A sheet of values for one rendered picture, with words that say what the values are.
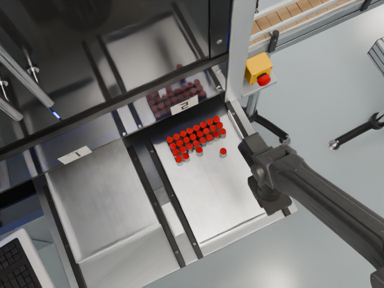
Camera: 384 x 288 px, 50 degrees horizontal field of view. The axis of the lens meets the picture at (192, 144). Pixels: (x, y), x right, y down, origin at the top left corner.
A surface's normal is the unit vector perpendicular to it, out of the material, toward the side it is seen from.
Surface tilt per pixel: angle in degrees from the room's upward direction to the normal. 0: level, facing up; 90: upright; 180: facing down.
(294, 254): 0
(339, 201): 47
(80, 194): 0
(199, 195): 0
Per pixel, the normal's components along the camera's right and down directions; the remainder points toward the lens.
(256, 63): -0.04, -0.29
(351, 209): -0.32, -0.84
